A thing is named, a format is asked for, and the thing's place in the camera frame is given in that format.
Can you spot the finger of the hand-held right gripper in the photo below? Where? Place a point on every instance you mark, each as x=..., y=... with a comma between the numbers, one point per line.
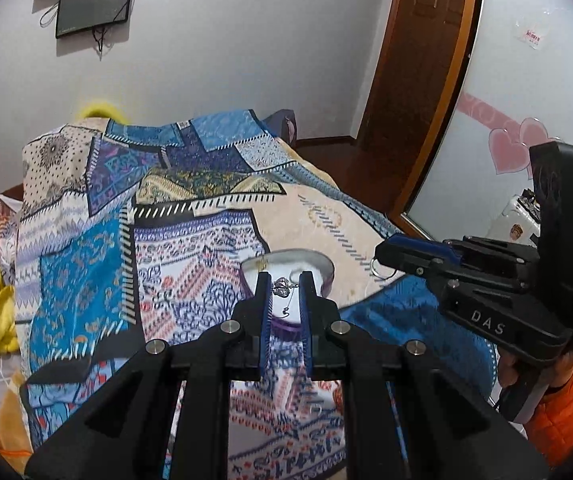
x=406, y=262
x=429, y=244

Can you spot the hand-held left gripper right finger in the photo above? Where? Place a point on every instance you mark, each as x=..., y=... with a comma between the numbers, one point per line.
x=304, y=305

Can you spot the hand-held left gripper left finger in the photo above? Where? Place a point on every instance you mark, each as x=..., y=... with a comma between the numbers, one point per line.
x=266, y=305

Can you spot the purple heart-shaped jewelry box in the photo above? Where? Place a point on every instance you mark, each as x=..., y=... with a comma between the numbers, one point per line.
x=316, y=270

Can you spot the person's right forearm orange sleeve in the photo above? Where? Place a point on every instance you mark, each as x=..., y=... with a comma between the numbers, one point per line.
x=563, y=400

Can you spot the person's right hand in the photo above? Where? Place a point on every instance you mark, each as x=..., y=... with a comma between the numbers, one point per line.
x=505, y=367

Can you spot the white suitcase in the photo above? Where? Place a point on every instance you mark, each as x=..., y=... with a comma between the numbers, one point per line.
x=516, y=220

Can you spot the patchwork printed blanket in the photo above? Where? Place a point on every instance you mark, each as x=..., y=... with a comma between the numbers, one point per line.
x=176, y=240

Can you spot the purple pillow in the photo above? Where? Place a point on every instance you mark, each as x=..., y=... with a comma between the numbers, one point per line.
x=284, y=125

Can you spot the frosted wardrobe door pink hearts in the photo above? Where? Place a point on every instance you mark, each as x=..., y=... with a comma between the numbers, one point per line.
x=531, y=80

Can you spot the brown wooden door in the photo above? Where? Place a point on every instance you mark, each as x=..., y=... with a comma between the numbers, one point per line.
x=416, y=50

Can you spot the yellow plush object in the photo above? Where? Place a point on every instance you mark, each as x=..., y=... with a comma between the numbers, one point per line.
x=99, y=109

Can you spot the clear wall sticker red print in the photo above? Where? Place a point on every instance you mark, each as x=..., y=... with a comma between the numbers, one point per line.
x=532, y=32

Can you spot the small black wall screen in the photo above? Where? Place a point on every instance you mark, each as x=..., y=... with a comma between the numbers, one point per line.
x=94, y=5

